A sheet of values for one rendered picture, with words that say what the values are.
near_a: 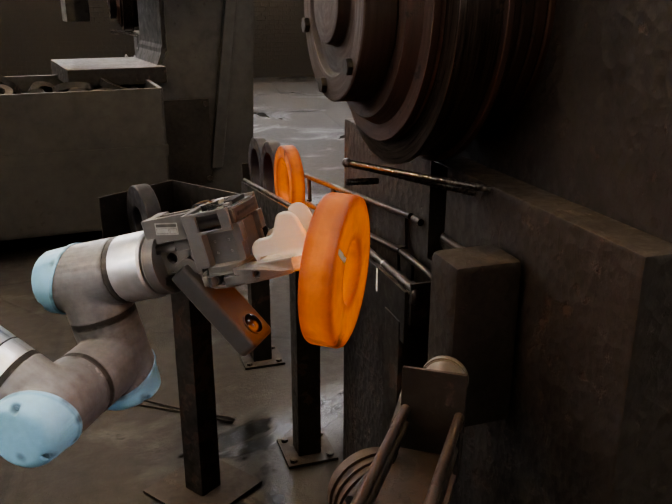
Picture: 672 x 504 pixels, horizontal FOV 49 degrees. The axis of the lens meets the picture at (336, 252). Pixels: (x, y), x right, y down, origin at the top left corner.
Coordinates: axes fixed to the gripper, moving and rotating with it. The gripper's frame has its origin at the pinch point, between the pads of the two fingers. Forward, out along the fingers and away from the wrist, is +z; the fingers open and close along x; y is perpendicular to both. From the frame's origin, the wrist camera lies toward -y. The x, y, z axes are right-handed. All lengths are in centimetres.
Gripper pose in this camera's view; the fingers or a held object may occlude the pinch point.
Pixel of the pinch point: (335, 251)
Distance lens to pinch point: 74.2
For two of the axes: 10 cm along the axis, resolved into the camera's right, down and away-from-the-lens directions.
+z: 9.2, -1.5, -3.5
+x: 2.9, -3.1, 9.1
